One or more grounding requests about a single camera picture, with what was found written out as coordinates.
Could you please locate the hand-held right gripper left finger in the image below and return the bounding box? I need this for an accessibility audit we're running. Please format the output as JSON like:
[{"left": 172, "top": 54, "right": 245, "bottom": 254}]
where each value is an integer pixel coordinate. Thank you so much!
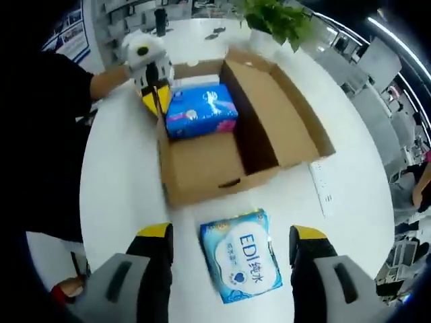
[{"left": 84, "top": 221, "right": 174, "bottom": 323}]

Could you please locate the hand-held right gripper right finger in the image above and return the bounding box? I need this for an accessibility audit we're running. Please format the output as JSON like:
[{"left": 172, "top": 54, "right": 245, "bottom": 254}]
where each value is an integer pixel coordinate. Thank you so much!
[{"left": 289, "top": 224, "right": 377, "bottom": 323}]

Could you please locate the blue soft tissue pack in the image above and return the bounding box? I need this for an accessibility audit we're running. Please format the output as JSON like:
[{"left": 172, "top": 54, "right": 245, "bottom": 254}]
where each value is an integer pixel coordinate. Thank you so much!
[{"left": 164, "top": 83, "right": 240, "bottom": 139}]

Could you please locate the white blue wet wipes pack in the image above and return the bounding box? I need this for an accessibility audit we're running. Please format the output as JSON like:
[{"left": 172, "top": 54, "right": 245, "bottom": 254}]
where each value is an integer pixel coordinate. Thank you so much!
[{"left": 199, "top": 207, "right": 284, "bottom": 306}]

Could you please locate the brown cardboard shoe box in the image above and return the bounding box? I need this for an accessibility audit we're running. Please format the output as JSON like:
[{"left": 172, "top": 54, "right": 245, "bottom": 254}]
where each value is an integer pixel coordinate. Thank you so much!
[{"left": 156, "top": 48, "right": 338, "bottom": 207}]

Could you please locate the black bottle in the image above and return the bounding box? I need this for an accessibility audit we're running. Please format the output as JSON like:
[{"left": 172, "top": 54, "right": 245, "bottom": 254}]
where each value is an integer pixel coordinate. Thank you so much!
[{"left": 154, "top": 7, "right": 169, "bottom": 36}]

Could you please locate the white power strip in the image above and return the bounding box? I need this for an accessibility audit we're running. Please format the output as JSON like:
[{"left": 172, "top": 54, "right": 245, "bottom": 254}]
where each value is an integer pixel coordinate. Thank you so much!
[{"left": 308, "top": 160, "right": 335, "bottom": 217}]

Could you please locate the red object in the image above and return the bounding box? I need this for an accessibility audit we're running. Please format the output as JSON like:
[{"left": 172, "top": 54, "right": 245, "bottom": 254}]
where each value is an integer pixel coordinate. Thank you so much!
[{"left": 49, "top": 275, "right": 89, "bottom": 304}]

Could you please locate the potted green plant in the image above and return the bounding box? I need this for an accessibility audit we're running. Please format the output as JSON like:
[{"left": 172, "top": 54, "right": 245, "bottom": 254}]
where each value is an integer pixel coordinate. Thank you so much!
[{"left": 234, "top": 0, "right": 317, "bottom": 54}]

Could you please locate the wall poster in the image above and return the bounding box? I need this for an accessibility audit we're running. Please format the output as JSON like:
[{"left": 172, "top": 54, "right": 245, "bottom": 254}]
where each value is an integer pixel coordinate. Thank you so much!
[{"left": 41, "top": 0, "right": 92, "bottom": 65}]

